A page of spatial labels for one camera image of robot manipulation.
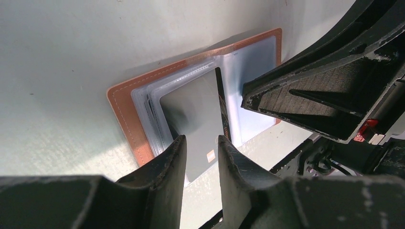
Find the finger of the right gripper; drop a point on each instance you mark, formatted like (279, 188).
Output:
(334, 86)

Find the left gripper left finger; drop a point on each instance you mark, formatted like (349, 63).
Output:
(148, 198)

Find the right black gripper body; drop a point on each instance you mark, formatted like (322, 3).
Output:
(378, 148)

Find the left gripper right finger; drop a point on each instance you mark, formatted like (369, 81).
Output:
(254, 198)

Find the brown leather card holder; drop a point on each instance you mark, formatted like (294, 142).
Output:
(119, 95)

